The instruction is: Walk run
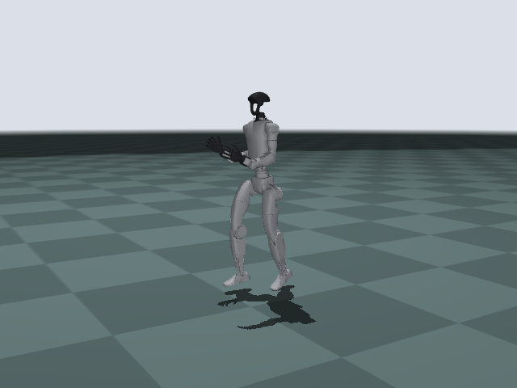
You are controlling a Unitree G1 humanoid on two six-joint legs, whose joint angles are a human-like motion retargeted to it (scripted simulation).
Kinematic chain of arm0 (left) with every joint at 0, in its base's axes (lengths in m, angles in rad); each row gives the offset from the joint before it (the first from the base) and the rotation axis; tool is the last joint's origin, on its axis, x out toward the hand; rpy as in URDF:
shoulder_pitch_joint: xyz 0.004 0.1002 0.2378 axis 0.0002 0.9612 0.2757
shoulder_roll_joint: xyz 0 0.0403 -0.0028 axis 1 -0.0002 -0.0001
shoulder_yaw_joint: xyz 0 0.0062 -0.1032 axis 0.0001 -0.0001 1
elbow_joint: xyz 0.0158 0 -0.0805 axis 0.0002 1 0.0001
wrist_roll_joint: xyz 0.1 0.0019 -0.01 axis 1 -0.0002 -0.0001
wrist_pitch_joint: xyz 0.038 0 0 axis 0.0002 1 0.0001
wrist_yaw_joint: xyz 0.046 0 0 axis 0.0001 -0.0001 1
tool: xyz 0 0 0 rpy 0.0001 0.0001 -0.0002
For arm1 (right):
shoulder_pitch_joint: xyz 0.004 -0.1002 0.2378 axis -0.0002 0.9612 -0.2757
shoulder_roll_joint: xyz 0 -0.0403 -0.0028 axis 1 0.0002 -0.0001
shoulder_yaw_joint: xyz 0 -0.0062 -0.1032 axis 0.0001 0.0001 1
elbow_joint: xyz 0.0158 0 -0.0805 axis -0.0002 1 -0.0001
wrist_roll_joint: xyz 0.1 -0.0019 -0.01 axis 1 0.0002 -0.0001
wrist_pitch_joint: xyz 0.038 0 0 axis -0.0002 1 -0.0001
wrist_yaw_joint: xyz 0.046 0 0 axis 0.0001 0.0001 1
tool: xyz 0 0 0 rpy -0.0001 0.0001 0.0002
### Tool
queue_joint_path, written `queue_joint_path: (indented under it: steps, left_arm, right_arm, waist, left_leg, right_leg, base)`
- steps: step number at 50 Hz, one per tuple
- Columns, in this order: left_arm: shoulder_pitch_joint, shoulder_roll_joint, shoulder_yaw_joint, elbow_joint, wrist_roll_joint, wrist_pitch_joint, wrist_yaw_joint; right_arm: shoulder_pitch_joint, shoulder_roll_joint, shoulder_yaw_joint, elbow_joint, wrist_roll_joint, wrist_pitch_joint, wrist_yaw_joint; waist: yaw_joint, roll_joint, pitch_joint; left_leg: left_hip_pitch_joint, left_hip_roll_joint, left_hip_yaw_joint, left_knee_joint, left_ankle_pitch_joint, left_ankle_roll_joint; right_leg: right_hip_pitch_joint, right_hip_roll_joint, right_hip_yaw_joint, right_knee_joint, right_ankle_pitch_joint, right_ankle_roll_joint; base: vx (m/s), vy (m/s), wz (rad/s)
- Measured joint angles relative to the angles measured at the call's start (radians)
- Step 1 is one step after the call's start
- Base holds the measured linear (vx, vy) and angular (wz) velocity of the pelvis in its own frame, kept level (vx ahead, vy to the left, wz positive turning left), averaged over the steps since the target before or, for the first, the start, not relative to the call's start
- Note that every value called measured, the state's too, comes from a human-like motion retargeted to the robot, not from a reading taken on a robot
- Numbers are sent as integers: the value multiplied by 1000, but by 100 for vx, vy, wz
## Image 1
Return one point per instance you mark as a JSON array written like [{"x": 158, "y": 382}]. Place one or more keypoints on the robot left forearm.
[{"x": 259, "y": 162}]

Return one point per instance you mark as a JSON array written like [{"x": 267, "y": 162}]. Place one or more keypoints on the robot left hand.
[{"x": 235, "y": 156}]

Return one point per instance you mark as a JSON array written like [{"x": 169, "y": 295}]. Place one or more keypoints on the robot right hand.
[{"x": 216, "y": 146}]

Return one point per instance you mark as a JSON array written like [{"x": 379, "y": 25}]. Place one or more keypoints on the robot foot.
[
  {"x": 236, "y": 279},
  {"x": 281, "y": 280}
]

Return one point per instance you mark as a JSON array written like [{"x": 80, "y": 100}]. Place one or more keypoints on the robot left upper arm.
[{"x": 272, "y": 131}]

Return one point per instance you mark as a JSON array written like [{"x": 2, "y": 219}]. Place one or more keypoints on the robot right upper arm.
[{"x": 244, "y": 130}]

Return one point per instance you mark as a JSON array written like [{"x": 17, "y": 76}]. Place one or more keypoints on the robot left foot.
[{"x": 281, "y": 280}]

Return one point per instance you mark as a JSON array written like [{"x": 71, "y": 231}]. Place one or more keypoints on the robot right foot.
[{"x": 236, "y": 279}]

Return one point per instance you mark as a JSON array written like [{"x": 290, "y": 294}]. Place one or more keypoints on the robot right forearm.
[{"x": 243, "y": 153}]

